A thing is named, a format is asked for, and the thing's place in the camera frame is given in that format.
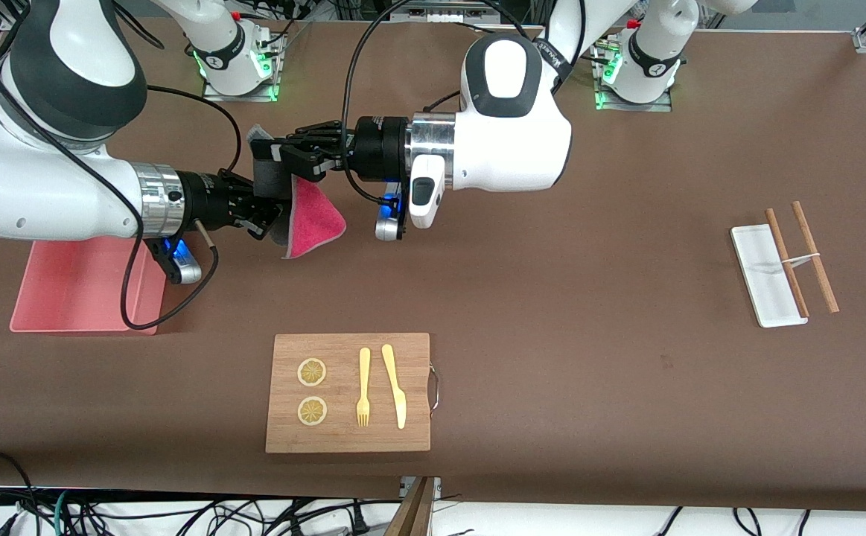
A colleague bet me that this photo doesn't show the pink and grey cloth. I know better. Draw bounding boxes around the pink and grey cloth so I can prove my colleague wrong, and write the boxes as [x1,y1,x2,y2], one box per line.
[246,125,348,260]

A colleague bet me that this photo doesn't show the grey power strip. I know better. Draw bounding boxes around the grey power strip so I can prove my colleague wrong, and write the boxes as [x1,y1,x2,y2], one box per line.
[392,0,500,23]

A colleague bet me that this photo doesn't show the pink plastic bin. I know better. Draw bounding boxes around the pink plastic bin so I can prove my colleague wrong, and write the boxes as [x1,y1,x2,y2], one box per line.
[10,238,168,336]

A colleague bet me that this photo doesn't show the yellow plastic fork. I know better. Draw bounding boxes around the yellow plastic fork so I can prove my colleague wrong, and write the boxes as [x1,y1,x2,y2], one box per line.
[356,347,372,428]

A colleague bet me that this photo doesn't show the yellow plastic knife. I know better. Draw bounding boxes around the yellow plastic knife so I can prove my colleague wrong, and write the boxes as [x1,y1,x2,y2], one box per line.
[381,343,407,430]

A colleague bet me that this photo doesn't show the wooden cutting board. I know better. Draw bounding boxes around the wooden cutting board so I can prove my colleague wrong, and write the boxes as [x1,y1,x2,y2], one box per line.
[265,333,431,453]

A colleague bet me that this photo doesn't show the wooden slat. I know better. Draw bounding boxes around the wooden slat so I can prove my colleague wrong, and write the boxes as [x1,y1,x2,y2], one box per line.
[384,476,437,536]

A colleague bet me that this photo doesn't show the white rectangular tray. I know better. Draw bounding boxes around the white rectangular tray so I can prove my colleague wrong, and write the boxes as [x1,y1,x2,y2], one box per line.
[730,223,809,328]

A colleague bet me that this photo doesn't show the brown wooden chopstick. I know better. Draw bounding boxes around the brown wooden chopstick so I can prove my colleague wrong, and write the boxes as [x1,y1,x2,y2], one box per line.
[765,208,810,319]
[791,201,840,313]

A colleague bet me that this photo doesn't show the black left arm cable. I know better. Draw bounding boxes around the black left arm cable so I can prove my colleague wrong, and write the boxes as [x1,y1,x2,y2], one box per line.
[341,0,530,207]

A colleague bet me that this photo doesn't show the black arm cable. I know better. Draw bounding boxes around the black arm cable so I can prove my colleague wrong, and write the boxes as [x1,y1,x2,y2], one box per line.
[121,86,244,331]
[341,0,530,207]

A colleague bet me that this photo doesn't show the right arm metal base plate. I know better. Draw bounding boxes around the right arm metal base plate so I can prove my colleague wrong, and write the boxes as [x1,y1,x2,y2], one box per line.
[202,30,284,103]

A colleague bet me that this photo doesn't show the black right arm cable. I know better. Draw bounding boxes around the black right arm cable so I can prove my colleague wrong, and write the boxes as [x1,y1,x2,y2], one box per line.
[121,86,244,331]

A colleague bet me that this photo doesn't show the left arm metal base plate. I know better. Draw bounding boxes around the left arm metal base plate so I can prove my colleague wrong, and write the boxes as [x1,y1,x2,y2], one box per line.
[593,37,673,112]

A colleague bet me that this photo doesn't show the metal table bracket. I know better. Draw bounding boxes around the metal table bracket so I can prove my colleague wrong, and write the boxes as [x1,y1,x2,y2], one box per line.
[399,476,442,501]

